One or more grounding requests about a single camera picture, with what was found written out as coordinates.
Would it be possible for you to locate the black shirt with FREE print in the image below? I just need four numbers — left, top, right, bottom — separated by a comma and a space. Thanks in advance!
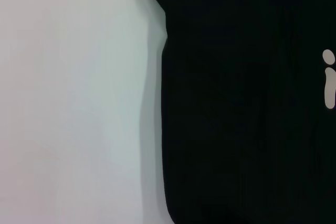
143, 0, 336, 224

